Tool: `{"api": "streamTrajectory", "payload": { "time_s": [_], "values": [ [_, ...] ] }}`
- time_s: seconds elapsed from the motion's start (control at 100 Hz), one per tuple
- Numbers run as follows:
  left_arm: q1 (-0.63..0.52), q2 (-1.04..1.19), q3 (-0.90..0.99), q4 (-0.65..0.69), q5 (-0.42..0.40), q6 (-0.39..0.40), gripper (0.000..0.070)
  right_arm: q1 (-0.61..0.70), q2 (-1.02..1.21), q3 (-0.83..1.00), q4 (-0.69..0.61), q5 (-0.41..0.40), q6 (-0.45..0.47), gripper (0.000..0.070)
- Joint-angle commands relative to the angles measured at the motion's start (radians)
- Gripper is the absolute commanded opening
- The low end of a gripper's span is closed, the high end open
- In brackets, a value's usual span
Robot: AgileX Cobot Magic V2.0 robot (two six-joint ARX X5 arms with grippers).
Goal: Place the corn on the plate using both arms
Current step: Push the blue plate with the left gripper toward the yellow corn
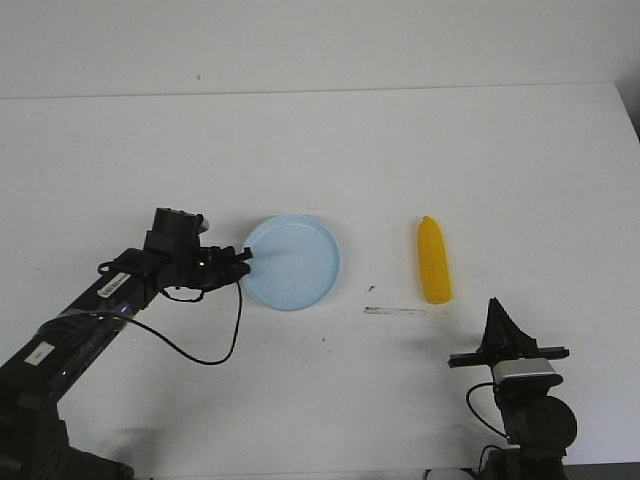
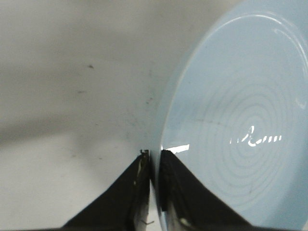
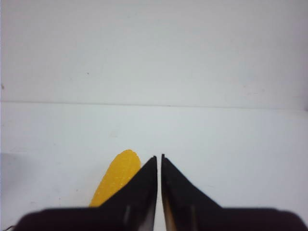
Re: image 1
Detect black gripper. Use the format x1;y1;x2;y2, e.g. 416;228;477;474
143;208;252;290
448;298;570;368

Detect light blue round plate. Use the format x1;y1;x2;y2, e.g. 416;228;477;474
242;215;340;311

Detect yellow toy corn cob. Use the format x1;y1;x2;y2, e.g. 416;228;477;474
416;216;452;305

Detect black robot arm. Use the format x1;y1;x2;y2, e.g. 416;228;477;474
1;208;252;479
448;298;578;479

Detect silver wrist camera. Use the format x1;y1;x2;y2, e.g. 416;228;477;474
195;214;209;235
491;358;563;387

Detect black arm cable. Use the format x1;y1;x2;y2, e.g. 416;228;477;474
465;381;511;441
89;279;244;366

